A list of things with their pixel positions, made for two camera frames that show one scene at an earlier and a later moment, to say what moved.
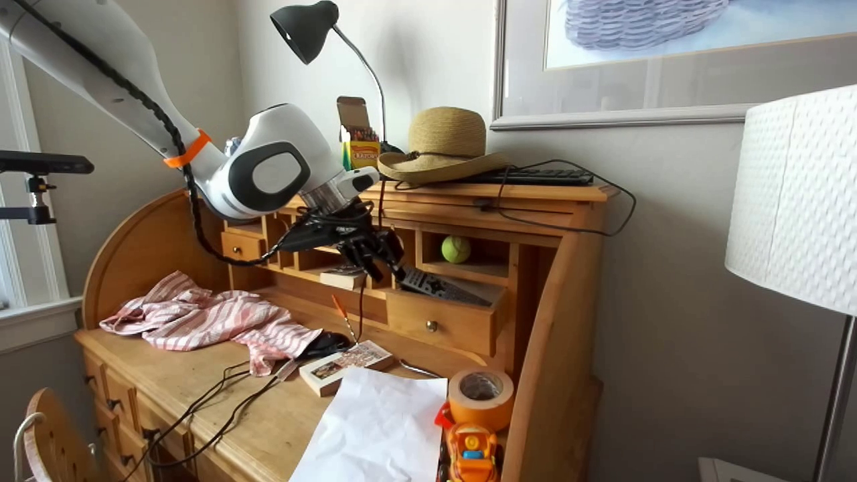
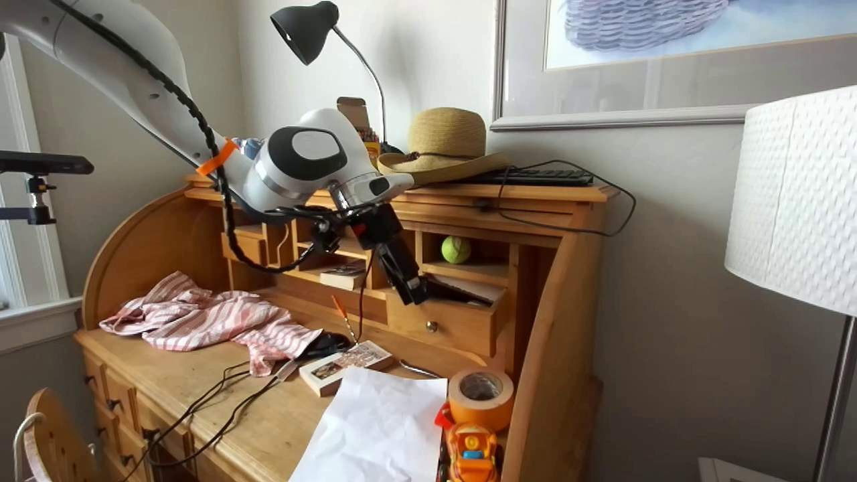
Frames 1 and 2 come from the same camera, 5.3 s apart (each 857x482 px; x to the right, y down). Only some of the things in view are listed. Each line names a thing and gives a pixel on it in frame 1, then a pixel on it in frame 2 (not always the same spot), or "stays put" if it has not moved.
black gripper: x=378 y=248 -> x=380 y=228
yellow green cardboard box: x=361 y=145 stays put
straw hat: x=446 y=142 stays put
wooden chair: x=52 y=446 stays put
